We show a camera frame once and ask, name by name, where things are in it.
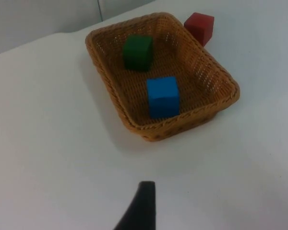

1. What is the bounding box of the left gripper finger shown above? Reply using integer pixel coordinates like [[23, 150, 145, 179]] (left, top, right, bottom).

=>
[[112, 181, 157, 230]]

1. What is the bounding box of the blue cube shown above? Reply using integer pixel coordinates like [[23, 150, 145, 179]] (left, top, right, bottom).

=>
[[146, 76, 180, 119]]

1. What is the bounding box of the green cube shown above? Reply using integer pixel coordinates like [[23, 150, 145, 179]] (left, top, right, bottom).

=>
[[122, 34, 154, 72]]

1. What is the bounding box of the pale brown wicker basket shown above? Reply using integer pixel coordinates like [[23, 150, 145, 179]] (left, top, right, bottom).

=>
[[84, 11, 240, 142]]

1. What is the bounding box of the red cube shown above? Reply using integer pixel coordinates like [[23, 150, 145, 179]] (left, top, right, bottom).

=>
[[183, 12, 215, 47]]

